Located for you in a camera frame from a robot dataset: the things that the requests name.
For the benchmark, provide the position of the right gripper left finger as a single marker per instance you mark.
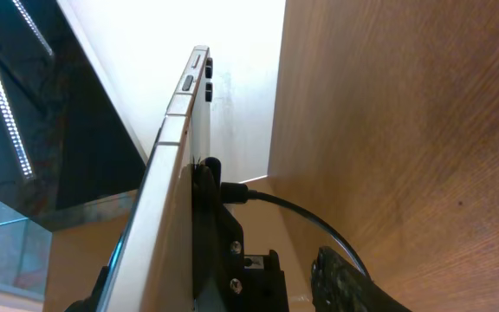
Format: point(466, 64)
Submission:
point(90, 303)

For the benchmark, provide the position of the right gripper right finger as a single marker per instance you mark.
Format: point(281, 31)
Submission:
point(338, 287)

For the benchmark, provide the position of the black smartphone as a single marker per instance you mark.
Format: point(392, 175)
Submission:
point(151, 269)

